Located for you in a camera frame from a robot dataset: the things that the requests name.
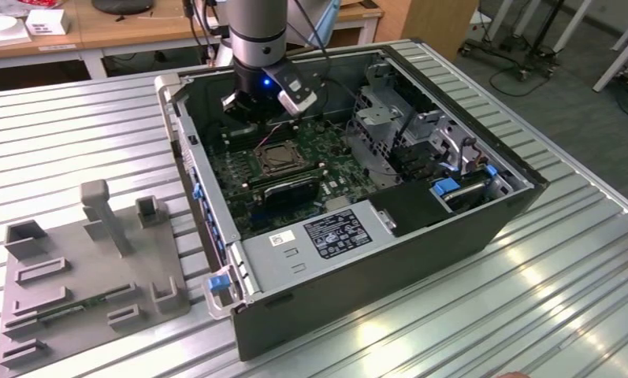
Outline silver square CPU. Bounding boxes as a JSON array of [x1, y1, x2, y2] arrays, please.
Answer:
[[264, 146, 296, 166]]

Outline metal socket cover frame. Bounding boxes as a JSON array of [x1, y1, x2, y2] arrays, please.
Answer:
[[254, 140, 308, 174]]

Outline CPU socket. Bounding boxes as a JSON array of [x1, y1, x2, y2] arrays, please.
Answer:
[[250, 139, 310, 176]]

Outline metal disk bay cage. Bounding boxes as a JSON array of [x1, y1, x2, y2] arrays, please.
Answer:
[[350, 58, 440, 184]]

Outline wooden desk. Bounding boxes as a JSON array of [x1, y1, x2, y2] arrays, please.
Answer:
[[0, 0, 386, 80]]

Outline green motherboard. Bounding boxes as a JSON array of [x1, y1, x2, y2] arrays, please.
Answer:
[[207, 117, 383, 239]]

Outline black graphics card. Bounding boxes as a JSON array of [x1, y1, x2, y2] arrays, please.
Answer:
[[247, 172, 323, 232]]

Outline black round object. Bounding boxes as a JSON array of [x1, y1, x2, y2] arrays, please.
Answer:
[[91, 0, 155, 15]]

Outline wooden cabinet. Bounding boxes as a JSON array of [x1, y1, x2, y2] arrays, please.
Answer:
[[399, 0, 478, 63]]

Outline white labelled box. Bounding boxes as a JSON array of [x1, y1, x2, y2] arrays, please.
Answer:
[[24, 8, 72, 36]]

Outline black plastic shroud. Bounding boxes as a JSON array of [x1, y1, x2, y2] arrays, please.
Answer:
[[368, 182, 454, 237]]

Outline blue disk carrier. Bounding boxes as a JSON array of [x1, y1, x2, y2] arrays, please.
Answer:
[[428, 177, 462, 198]]

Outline grey power supply unit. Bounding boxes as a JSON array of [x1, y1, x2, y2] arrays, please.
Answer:
[[228, 198, 398, 297]]

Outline black wheeled stand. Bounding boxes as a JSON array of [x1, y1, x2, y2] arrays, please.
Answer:
[[458, 0, 565, 82]]

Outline grey parts rack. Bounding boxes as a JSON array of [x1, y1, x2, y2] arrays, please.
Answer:
[[0, 179, 192, 371]]

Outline black open PC case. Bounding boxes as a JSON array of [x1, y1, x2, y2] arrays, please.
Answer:
[[152, 38, 551, 362]]

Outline green RAM stick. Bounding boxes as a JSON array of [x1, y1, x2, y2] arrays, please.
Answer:
[[34, 291, 109, 323]]

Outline white table legs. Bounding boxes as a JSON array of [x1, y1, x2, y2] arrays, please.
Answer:
[[590, 0, 628, 93]]

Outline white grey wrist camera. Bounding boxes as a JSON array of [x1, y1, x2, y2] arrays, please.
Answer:
[[262, 65, 320, 118]]

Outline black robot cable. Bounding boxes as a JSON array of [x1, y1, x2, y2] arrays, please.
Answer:
[[181, 0, 215, 67]]

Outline black camera cable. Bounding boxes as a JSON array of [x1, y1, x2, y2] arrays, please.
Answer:
[[284, 0, 346, 94]]

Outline blue case handle latch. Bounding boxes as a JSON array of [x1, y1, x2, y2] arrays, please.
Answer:
[[205, 275, 229, 295]]

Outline white desk frame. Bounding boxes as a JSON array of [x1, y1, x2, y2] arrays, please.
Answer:
[[475, 0, 594, 54]]

